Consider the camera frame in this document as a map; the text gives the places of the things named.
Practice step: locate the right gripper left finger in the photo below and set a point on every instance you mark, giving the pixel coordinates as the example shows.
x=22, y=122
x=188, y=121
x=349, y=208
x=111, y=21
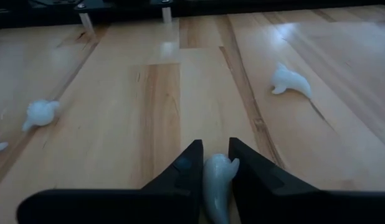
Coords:
x=180, y=193

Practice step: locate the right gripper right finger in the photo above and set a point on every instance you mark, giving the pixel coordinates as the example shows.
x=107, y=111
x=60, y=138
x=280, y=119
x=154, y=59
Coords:
x=261, y=193

